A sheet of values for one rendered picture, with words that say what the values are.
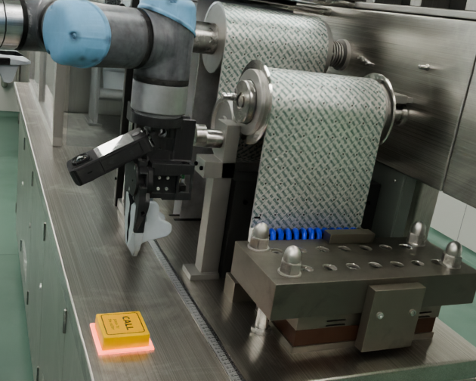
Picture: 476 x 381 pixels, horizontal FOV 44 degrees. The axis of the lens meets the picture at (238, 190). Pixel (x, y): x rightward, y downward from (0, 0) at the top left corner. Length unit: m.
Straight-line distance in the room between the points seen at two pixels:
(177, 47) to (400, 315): 0.55
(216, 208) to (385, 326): 0.37
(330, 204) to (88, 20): 0.59
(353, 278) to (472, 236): 3.42
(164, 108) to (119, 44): 0.11
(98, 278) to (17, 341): 1.52
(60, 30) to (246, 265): 0.47
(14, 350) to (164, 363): 1.70
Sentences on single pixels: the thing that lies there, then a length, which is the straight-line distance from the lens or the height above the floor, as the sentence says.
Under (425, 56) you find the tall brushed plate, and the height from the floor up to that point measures 1.37.
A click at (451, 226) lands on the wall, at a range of 4.47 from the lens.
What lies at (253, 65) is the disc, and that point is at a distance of 1.04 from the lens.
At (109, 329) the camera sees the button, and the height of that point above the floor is 0.92.
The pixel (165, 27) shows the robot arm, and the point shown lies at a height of 1.37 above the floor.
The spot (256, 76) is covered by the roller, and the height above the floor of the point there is 1.30.
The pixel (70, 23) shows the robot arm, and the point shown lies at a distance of 0.70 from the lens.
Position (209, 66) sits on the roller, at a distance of 1.27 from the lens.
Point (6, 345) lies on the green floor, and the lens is 2.58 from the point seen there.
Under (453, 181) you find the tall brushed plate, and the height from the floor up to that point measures 1.17.
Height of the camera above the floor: 1.40
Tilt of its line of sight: 17 degrees down
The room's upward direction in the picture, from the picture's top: 9 degrees clockwise
